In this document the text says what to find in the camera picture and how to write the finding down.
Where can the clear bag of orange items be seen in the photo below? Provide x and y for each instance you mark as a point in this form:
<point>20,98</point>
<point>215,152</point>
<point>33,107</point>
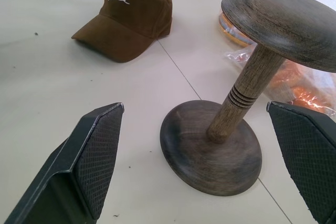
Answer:
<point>302,87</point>

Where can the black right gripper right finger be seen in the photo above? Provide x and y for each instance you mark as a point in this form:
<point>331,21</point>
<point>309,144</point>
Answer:
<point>309,150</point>

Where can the dark wooden hat stand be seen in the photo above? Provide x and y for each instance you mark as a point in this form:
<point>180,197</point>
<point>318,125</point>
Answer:
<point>236,119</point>

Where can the orange tape roll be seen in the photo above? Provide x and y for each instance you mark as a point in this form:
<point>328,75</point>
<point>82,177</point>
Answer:
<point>233,28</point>

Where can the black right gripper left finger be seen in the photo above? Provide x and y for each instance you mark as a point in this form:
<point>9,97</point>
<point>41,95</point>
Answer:
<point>86,161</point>

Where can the brown baseball cap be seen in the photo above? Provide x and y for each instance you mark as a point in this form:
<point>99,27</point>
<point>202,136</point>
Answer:
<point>126,19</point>

